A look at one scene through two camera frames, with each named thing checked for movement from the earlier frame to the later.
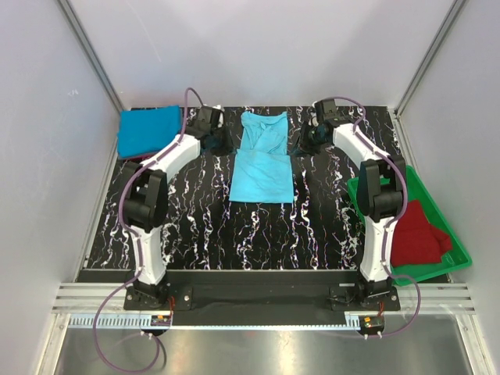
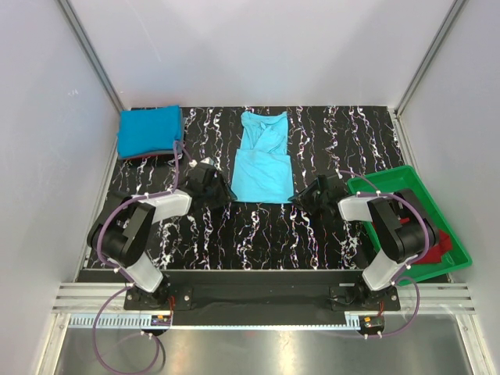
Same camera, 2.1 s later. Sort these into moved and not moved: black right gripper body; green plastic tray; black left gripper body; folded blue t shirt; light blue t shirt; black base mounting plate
Moved: black left gripper body; black right gripper body
Not moved: black base mounting plate; light blue t shirt; green plastic tray; folded blue t shirt
